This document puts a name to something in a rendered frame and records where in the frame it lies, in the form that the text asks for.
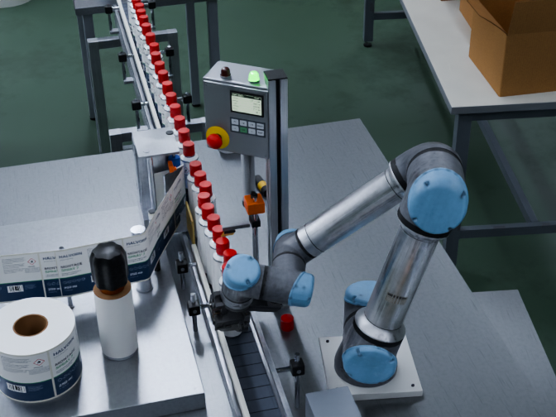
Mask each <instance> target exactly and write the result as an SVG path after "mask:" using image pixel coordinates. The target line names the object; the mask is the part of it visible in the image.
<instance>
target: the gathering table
mask: <svg viewBox="0 0 556 417"><path fill-rule="evenodd" d="M155 1H156V6H157V7H164V6H171V5H179V4H185V16H186V28H187V41H188V53H189V77H190V89H191V95H192V106H193V107H199V106H200V92H199V67H198V53H197V40H196V26H195V13H194V3H195V2H206V4H207V19H208V48H209V63H210V69H212V67H213V66H214V65H215V64H216V63H217V62H218V61H220V52H219V35H218V2H217V0H155ZM73 4H74V11H75V15H76V16H77V21H78V28H79V39H80V46H81V52H82V59H83V66H84V77H85V83H86V90H87V97H88V103H89V115H90V116H89V117H90V120H93V121H94V120H96V127H97V133H98V145H99V152H100V154H102V152H101V145H100V139H99V132H98V119H97V113H96V106H95V99H94V93H93V81H92V74H91V67H90V60H89V48H88V42H87V39H89V38H95V34H94V26H93V14H97V13H105V10H104V6H105V5H107V4H109V5H112V6H113V5H117V0H73Z"/></svg>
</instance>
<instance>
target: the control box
mask: <svg viewBox="0 0 556 417"><path fill-rule="evenodd" d="M224 66H227V67H228V68H229V69H230V73H231V75H232V77H231V78H229V79H222V78H220V74H221V68H222V67H224ZM266 70H272V69H266V68H260V67H255V66H250V65H240V64H235V63H229V62H224V61H218V62H217V63H216V64H215V65H214V66H213V67H212V69H211V70H210V71H209V72H208V73H207V74H206V75H205V76H204V77H203V85H204V111H205V126H206V140H207V137H208V136H209V135H210V134H216V133H217V134H219V135H220V136H221V137H222V140H223V144H222V145H221V147H220V148H218V149H217V150H221V151H230V152H234V153H238V154H243V155H248V156H255V157H260V158H265V159H269V158H270V156H269V114H268V91H267V87H266V84H265V82H264V72H263V71H266ZM252 71H256V72H257V73H258V74H259V78H260V82H259V83H257V84H251V83H249V82H248V79H249V74H250V73H251V72H252ZM230 90H234V91H239V92H244V93H254V94H259V95H263V96H264V117H256V116H251V115H246V114H241V113H233V112H231V107H230ZM230 117H236V118H241V119H246V120H251V121H255V122H264V123H265V124H266V138H264V137H256V136H251V135H247V134H241V133H237V132H231V131H230Z"/></svg>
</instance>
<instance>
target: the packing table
mask: <svg viewBox="0 0 556 417"><path fill-rule="evenodd" d="M399 1H400V4H401V6H402V7H403V10H398V11H380V12H374V6H375V0H364V16H363V40H364V42H366V43H364V44H363V45H364V46H365V47H371V43H370V42H369V41H373V25H374V20H388V19H406V18H407V19H408V21H409V23H410V25H411V28H412V30H413V32H414V34H415V37H416V39H417V41H418V42H419V46H420V48H421V50H422V51H423V53H424V57H425V59H426V60H427V63H428V65H429V67H430V69H431V72H432V74H433V76H434V78H435V81H436V83H437V85H438V87H439V90H440V92H441V94H442V95H443V99H444V101H445V103H446V104H447V106H448V110H449V112H450V113H451V114H455V121H454V129H453V146H452V148H453V149H454V150H455V151H456V152H457V153H458V155H459V157H460V158H461V161H462V163H463V173H464V178H465V179H466V171H467V156H468V148H469V141H470V132H471V125H472V121H477V123H478V125H479V127H480V128H481V130H482V133H483V135H484V137H485V138H486V141H487V143H488V145H489V147H490V149H491V152H492V154H493V156H494V157H495V159H496V162H497V164H498V165H499V167H500V169H501V172H502V174H503V175H504V177H505V179H506V182H507V184H508V185H509V187H510V190H511V193H512V194H513V196H514V198H515V201H516V203H517V204H518V206H519V208H520V211H521V212H522V214H523V216H524V218H525V221H526V223H503V224H489V225H475V226H461V227H460V225H461V223H460V224H459V225H458V226H457V227H456V228H455V229H452V231H451V233H450V235H449V236H448V237H446V238H444V239H443V249H444V250H445V251H446V252H447V254H448V256H449V258H450V259H451V261H452V262H453V264H454V265H455V266H456V264H457V256H458V241H459V239H461V238H475V237H501V236H515V235H529V234H542V233H556V221H543V222H539V221H538V219H537V218H536V216H535V214H534V211H533V209H532V208H531V206H530V203H529V201H528V199H527V198H526V196H525V193H524V191H523V189H522V188H521V187H520V184H519V182H518V180H517V179H516V177H515V174H514V172H513V170H512V169H511V167H510V164H509V162H508V160H507V159H506V156H505V154H504V152H503V150H502V149H501V146H500V144H499V142H498V140H497V139H496V136H495V135H494V133H493V131H492V129H491V127H490V125H489V123H488V121H487V120H497V119H512V118H528V117H556V91H553V92H545V93H531V94H522V95H515V96H507V97H499V96H498V95H497V94H496V92H495V91H494V89H493V88H492V87H491V86H490V85H489V83H488V82H487V80H486V79H485V78H484V76H483V75H482V73H481V72H480V71H479V69H478V68H477V67H476V66H475V65H474V63H473V62H472V60H471V59H470V58H469V56H468V55H469V46H470V39H471V30H472V29H471V27H470V26H469V25H468V23H467V21H466V20H465V18H464V16H463V15H462V13H461V12H460V11H459V7H460V0H450V1H440V0H399Z"/></svg>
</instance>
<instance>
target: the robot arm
mask: <svg viewBox="0 0 556 417"><path fill-rule="evenodd" d="M400 202H401V203H400ZM399 203H400V207H399V208H398V211H397V218H398V220H399V221H400V226H399V228H398V231H397V233H396V235H395V238H394V241H393V243H392V245H391V248H390V250H389V252H388V255H387V257H386V260H385V262H384V265H383V267H382V269H381V273H380V275H379V276H378V279H377V281H374V280H362V281H358V282H356V283H353V284H351V285H350V286H349V287H348V288H347V289H346V292H345V296H344V316H343V340H342V342H341V343H340V345H339V347H338V350H337V351H336V354H335V357H334V370H335V371H336V373H337V375H338V376H339V377H340V378H341V379H342V380H343V381H345V382H347V383H348V384H351V385H353V386H359V387H377V386H383V385H385V384H386V383H388V382H389V381H391V380H392V379H393V378H394V377H395V374H396V372H397V357H396V355H397V353H398V350H399V348H400V345H401V343H402V341H403V339H404V337H405V332H406V330H405V326H404V324H403V322H404V319H405V316H406V314H407V312H408V310H409V308H410V305H411V303H412V301H413V298H414V297H415V293H416V291H417V289H418V288H419V284H420V282H421V281H422V278H423V276H424V273H425V271H426V269H427V267H428V264H429V262H430V260H431V257H432V255H433V254H434V250H435V248H436V246H437V244H438V242H439V240H440V239H444V238H446V237H448V236H449V235H450V233H451V232H452V229H455V228H456V227H457V226H458V225H459V224H460V223H461V222H462V221H463V219H464V218H465V216H466V213H467V206H468V191H467V186H466V183H465V178H464V173H463V163H462V161H461V158H460V157H459V155H458V153H457V152H456V151H455V150H454V149H453V148H452V147H450V146H448V145H446V144H443V143H440V142H434V141H432V142H425V143H422V144H419V145H418V146H414V147H412V148H410V149H409V150H408V151H405V152H404V153H402V154H400V155H399V156H397V157H396V158H395V159H393V160H392V161H390V163H389V167H388V169H387V170H385V171H383V172H382V173H380V174H379V175H378V176H376V177H375V178H373V179H372V180H370V181H368V182H367V183H365V184H364V185H363V186H361V187H360V188H358V189H356V190H355V191H353V192H352V193H350V194H349V195H348V196H346V197H345V198H343V199H341V200H340V201H338V202H337V203H336V204H334V205H333V206H331V207H330V208H328V209H326V210H325V211H323V212H322V213H321V214H319V215H318V216H316V217H315V218H313V219H311V220H310V221H308V222H307V223H306V224H304V225H303V226H301V227H300V228H298V229H294V228H292V229H286V230H284V231H282V232H280V233H279V234H278V236H277V237H276V241H275V244H274V246H273V258H272V265H271V266H266V265H262V264H258V262H257V260H256V259H255V258H253V257H252V256H250V255H247V254H238V255H236V256H233V257H232V258H231V259H230V260H229V261H228V263H227V265H226V266H225V268H224V270H223V283H222V286H221V290H220V291H214V292H213V294H212V295H210V298H209V303H210V304H211V305H210V308H211V316H212V320H213V325H214V326H215V331H217V330H219V331H221V332H225V331H233V330H236V331H237V332H247V331H248V327H249V324H248V323H250V312H249V311H255V312H277V311H278V310H280V309H281V306H280V304H287V305H289V306H299V307H307V306H309V304H310V301H311V299H312V294H313V290H314V276H313V275H312V274H310V273H307V272H306V271H305V266H306V263H308V262H309V261H311V260H313V259H314V258H315V257H317V256H318V255H320V254H321V253H323V252H325V251H326V250H328V249H329V248H330V247H332V246H334V245H335V244H337V243H338V242H341V241H342V240H343V239H344V238H346V237H348V236H349V235H351V234H353V233H354V232H356V231H357V230H358V229H360V228H362V227H363V226H365V225H367V224H368V223H369V222H371V221H372V220H374V219H375V218H378V217H379V216H381V215H382V214H383V213H385V212H386V211H388V210H389V209H392V208H393V207H395V206H396V205H397V204H399Z"/></svg>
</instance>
